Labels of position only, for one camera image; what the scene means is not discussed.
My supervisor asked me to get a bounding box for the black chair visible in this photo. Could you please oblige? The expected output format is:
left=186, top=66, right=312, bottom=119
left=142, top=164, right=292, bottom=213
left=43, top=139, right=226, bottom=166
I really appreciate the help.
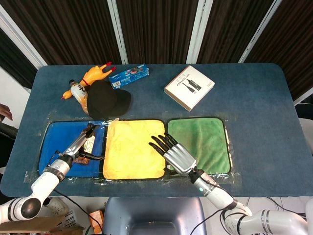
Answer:
left=0, top=121, right=19, bottom=169

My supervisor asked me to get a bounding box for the yellow cloth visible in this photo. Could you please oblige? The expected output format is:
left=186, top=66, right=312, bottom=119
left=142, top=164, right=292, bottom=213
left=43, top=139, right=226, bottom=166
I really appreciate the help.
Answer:
left=102, top=119, right=166, bottom=180

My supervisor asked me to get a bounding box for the white partition frame post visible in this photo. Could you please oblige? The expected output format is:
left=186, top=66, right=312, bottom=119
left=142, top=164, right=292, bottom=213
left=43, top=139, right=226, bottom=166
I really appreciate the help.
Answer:
left=107, top=0, right=129, bottom=65
left=0, top=11, right=47, bottom=68
left=238, top=0, right=282, bottom=64
left=186, top=0, right=214, bottom=64

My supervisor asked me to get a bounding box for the brown cardboard box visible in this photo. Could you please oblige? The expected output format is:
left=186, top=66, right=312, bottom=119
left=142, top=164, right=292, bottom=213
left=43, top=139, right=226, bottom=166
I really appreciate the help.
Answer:
left=0, top=214, right=85, bottom=235

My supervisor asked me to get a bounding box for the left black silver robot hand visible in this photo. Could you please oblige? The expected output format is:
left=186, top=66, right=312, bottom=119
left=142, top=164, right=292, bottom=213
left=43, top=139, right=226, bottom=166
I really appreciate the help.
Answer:
left=60, top=124, right=105, bottom=165

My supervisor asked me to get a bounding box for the white flat product box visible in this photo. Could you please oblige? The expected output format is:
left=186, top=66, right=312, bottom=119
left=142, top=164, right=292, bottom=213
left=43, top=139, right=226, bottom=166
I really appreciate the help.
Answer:
left=163, top=65, right=216, bottom=112

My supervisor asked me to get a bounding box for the blue cookie box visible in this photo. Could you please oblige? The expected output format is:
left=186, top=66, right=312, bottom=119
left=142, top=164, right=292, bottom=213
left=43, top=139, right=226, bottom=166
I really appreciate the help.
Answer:
left=109, top=63, right=150, bottom=90

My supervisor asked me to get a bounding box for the grey-blue robot torso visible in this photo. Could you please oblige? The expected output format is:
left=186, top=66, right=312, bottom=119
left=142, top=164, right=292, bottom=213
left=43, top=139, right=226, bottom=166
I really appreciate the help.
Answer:
left=102, top=197, right=206, bottom=235

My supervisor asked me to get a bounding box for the yellow rubber chicken toy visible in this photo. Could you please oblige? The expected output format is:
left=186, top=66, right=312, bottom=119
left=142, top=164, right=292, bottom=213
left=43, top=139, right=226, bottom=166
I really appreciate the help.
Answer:
left=61, top=61, right=117, bottom=101

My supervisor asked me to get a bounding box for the clear plastic film sheet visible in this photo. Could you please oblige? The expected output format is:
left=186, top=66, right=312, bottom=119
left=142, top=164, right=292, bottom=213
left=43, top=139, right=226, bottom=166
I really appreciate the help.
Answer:
left=23, top=111, right=242, bottom=188

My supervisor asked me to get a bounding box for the green cloth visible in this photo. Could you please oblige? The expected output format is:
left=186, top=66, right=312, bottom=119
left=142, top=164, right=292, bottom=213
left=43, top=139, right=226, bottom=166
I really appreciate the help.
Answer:
left=167, top=117, right=232, bottom=176

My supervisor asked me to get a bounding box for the black baseball cap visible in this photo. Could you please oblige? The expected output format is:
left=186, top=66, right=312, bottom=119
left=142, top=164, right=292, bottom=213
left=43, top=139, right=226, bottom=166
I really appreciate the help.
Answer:
left=87, top=81, right=133, bottom=119

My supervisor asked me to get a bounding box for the black floor cable bundle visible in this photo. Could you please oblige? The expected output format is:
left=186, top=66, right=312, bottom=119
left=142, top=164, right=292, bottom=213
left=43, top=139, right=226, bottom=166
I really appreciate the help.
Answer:
left=190, top=205, right=249, bottom=235

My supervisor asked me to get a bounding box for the blue cloth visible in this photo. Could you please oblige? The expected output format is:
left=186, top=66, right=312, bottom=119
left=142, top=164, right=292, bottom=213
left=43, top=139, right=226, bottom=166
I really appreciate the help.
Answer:
left=38, top=120, right=106, bottom=178

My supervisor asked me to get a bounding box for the bystander's bare hand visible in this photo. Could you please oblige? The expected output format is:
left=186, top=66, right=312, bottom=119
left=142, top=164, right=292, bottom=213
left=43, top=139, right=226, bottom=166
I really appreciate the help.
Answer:
left=0, top=103, right=14, bottom=122

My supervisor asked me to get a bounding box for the brown tea bottle green label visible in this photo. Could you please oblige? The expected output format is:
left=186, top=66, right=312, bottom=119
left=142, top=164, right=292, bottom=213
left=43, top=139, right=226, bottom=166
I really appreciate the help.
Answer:
left=73, top=136, right=96, bottom=165

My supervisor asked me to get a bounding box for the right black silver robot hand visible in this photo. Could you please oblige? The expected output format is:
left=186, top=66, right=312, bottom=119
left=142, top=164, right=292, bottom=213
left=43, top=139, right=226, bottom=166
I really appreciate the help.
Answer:
left=149, top=133, right=198, bottom=175

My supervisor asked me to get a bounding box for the white clog shoe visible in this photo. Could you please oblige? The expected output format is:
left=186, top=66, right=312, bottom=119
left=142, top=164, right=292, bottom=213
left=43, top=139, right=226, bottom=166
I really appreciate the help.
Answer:
left=43, top=197, right=70, bottom=216

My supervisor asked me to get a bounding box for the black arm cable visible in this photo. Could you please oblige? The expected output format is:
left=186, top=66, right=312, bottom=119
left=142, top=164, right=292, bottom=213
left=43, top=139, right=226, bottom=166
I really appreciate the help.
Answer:
left=50, top=188, right=105, bottom=233

